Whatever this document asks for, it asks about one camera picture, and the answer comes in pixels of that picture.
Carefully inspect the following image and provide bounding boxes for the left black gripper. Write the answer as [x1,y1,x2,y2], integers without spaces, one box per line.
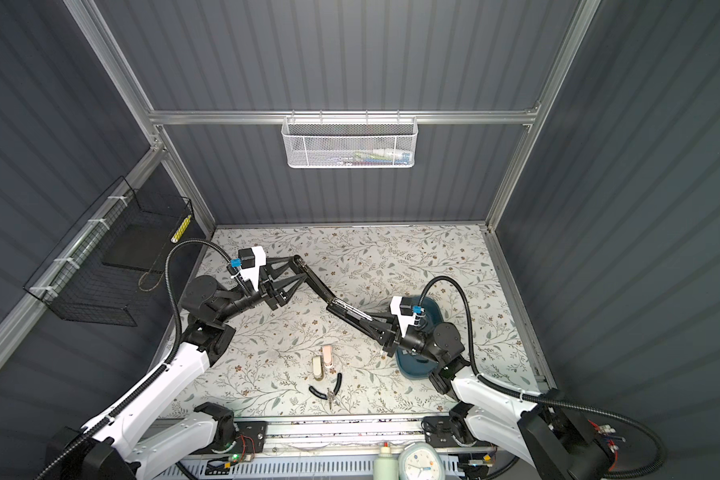
[215,255,304,329]

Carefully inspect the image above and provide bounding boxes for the black stapler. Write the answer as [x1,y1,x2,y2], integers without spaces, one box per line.
[290,255,393,340]

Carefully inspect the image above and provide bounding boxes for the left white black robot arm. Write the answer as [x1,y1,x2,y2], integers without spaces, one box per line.
[38,248,309,479]

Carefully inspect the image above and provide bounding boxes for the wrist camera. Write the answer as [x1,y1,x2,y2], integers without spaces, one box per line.
[227,246,266,295]
[390,296,425,337]

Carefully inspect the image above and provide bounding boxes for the black wire basket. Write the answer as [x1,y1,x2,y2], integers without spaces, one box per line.
[24,177,194,327]

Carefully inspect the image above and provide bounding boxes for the beige staple remover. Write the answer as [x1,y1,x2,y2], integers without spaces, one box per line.
[311,356,325,381]

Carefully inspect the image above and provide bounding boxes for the black handled pliers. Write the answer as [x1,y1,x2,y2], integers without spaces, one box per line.
[308,373,343,410]

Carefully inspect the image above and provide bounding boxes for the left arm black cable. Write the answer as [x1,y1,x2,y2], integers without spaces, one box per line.
[35,238,235,480]

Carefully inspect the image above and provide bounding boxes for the white desk clock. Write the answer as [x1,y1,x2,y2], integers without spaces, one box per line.
[398,442,445,480]

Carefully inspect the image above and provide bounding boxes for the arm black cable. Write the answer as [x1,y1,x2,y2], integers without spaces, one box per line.
[418,275,667,479]
[35,238,235,480]

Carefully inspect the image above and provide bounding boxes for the teal plastic tray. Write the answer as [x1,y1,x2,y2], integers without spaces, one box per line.
[394,297,459,380]

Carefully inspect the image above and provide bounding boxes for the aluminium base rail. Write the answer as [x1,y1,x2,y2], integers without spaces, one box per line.
[104,412,577,463]

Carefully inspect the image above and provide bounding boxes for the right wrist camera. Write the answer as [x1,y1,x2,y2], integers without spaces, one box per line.
[390,296,425,337]

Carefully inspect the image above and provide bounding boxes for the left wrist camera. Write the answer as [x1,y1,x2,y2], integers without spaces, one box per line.
[227,246,266,295]

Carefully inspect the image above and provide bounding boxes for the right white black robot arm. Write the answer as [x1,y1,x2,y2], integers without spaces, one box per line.
[376,323,616,479]

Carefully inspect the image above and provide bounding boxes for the yellow marker in basket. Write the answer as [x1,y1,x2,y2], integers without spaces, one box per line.
[170,214,192,244]

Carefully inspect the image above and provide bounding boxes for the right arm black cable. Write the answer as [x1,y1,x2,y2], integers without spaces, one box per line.
[418,275,667,479]

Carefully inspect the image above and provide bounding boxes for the white wire mesh basket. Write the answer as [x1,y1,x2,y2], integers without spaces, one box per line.
[281,119,419,169]

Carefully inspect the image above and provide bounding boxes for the white glue bottle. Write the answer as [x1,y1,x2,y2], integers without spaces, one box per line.
[372,441,399,480]

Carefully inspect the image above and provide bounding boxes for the black pad in basket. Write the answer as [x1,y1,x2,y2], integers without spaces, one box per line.
[102,225,173,273]

